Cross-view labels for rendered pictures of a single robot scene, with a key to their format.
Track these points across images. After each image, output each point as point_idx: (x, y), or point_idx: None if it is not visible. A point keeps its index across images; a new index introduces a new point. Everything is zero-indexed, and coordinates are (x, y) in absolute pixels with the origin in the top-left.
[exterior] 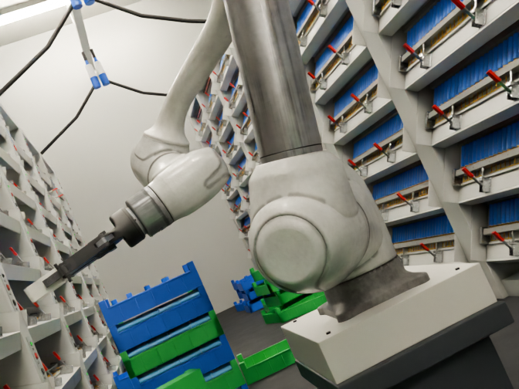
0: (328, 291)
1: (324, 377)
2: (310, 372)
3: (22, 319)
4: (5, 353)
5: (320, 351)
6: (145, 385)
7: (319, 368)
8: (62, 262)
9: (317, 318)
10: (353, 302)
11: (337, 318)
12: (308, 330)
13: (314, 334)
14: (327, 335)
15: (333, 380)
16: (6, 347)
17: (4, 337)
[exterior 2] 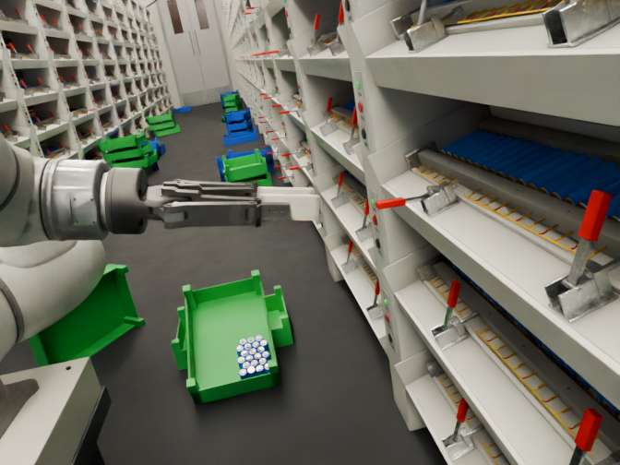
0: (0, 387)
1: (91, 416)
2: (77, 459)
3: None
4: (551, 345)
5: (90, 368)
6: None
7: (86, 414)
8: (243, 184)
9: (5, 447)
10: (9, 384)
11: (37, 384)
12: (53, 405)
13: (68, 382)
14: (72, 365)
15: (99, 392)
16: (561, 346)
17: (541, 314)
